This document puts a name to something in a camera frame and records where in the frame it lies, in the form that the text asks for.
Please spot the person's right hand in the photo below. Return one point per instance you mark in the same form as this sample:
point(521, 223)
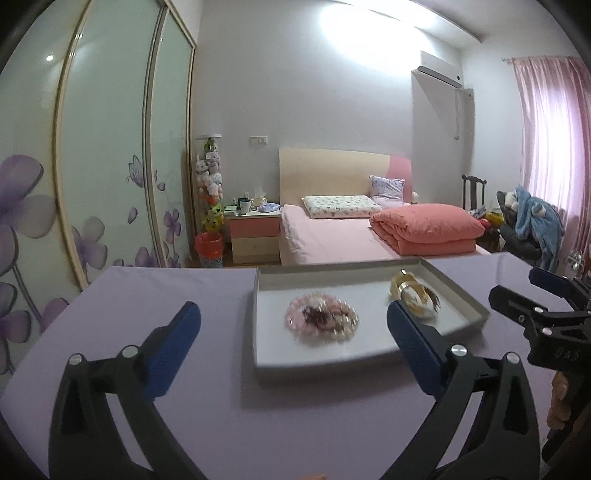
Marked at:
point(558, 401)

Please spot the tissue box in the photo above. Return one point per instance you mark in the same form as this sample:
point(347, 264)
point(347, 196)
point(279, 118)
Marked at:
point(259, 198)

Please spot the purple floral pillow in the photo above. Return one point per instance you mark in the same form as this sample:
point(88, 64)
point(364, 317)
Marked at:
point(388, 189)

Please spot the dark wooden chair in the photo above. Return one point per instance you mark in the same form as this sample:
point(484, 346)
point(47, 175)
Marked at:
point(473, 191)

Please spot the yellow bangle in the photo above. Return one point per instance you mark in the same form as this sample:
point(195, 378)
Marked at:
point(401, 279)

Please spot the pink curtain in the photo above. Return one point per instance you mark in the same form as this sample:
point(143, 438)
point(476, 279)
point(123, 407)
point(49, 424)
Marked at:
point(554, 138)

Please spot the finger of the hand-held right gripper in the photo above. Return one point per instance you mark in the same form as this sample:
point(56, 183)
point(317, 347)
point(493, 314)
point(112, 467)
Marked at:
point(531, 318)
point(551, 280)

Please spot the grey jewelry tray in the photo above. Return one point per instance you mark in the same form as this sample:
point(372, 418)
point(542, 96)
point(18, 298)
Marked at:
point(286, 350)

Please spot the folded coral quilt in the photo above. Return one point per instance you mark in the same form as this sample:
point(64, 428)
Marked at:
point(425, 228)

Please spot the white patterned pillow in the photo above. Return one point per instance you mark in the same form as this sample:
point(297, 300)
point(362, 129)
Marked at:
point(337, 206)

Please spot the pink and beige nightstand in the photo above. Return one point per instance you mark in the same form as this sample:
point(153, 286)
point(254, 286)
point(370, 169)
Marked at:
point(254, 237)

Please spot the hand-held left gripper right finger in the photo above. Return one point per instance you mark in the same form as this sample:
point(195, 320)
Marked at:
point(411, 350)

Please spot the silver bangle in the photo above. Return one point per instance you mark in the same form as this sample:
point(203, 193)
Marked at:
point(415, 302)

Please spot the tower of plush toys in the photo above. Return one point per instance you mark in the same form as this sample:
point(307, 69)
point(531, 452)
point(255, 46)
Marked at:
point(210, 180)

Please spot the dark mug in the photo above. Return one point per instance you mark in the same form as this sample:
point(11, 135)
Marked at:
point(244, 205)

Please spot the white air conditioner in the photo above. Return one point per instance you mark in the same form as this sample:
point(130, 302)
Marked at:
point(438, 69)

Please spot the wardrobe with purple flowers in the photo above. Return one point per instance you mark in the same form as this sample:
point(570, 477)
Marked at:
point(106, 138)

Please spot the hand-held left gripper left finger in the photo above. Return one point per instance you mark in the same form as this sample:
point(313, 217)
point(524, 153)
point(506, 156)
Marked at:
point(173, 350)

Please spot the bed with beige headboard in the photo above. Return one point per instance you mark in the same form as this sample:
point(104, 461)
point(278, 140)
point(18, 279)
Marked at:
point(323, 170)

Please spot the red trash bin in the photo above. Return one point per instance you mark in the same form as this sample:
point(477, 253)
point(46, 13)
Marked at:
point(209, 249)

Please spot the chair with blue clothes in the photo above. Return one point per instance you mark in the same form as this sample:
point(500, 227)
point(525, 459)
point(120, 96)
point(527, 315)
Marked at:
point(535, 217)

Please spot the white wall socket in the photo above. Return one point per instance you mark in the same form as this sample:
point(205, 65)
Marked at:
point(258, 140)

